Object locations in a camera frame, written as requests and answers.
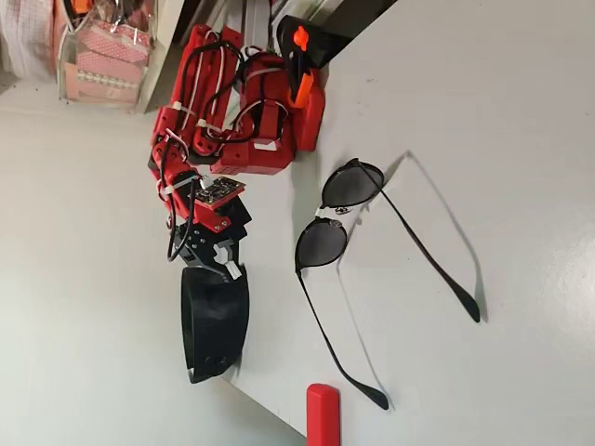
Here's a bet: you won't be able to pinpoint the black sunglasses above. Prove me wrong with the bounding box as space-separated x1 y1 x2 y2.
294 157 483 413

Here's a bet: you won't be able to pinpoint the black camera cable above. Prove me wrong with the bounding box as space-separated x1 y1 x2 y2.
163 178 199 265

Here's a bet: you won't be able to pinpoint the wrist camera board red bracket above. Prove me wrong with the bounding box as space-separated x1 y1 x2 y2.
188 177 247 232

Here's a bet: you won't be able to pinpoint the black orange table clamp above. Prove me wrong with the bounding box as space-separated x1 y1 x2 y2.
275 15 357 109

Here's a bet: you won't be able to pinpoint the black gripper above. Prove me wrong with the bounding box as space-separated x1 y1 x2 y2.
167 195 255 282

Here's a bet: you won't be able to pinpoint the white checked cloth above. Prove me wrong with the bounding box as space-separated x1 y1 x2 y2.
0 0 60 83

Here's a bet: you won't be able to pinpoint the red clamp block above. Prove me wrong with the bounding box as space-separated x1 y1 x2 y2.
305 382 341 446

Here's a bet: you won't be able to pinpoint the black baseball cap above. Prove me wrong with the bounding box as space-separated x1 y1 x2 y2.
179 264 252 386

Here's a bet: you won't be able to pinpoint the clear box pink contents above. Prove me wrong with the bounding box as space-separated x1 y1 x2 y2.
58 0 157 115

